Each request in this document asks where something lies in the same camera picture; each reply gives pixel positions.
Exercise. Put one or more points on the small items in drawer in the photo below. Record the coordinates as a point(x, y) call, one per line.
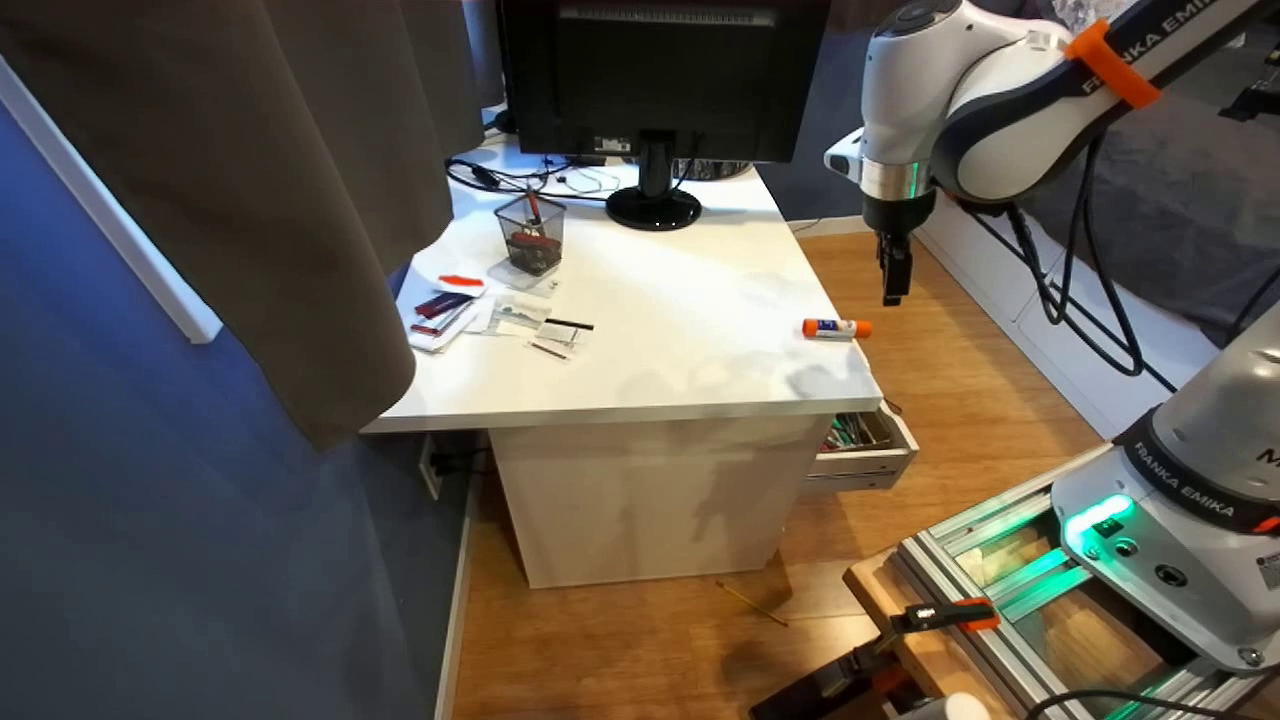
point(860, 429)

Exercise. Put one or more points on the black computer monitor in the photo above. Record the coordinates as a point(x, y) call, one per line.
point(654, 64)

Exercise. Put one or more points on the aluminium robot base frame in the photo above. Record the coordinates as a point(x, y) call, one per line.
point(1053, 603)

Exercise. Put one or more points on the white desk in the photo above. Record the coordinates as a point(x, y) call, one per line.
point(664, 320)

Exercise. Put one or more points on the brown curtain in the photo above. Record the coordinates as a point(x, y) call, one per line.
point(293, 201)

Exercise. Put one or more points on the white window trim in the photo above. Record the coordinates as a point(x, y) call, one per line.
point(135, 252)

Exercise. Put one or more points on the red and white eraser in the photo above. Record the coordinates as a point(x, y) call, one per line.
point(463, 282)

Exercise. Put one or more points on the white flat box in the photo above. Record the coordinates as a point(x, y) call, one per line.
point(454, 333)

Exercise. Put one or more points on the grey bed duvet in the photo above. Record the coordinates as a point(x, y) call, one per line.
point(1184, 201)

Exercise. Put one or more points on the black mesh pen cup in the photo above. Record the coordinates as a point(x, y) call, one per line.
point(530, 236)

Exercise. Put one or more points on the white desk drawer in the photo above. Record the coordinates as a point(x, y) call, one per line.
point(865, 461)

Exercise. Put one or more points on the black pen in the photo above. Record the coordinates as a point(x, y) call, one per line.
point(571, 327)

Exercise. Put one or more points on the white bed frame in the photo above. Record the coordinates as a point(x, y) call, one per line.
point(1013, 292)

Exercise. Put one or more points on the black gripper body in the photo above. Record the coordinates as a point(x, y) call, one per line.
point(903, 223)

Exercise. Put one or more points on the orange capped glue stick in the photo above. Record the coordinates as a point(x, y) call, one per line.
point(833, 328)

